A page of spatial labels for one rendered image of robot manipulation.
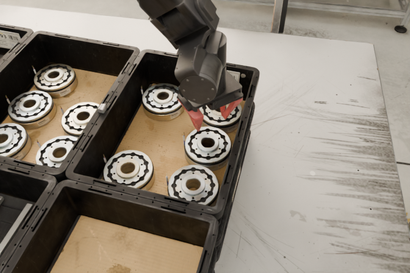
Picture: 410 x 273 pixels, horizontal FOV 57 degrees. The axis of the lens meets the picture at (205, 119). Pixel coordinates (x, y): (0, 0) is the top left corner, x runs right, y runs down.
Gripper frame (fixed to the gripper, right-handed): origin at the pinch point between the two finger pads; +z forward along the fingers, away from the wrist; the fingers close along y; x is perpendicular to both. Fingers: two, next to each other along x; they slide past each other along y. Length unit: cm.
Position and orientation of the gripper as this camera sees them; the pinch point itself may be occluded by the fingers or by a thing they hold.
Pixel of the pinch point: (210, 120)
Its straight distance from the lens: 76.3
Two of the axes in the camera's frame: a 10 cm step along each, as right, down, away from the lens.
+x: -5.0, -6.3, 6.0
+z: 0.2, 6.8, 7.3
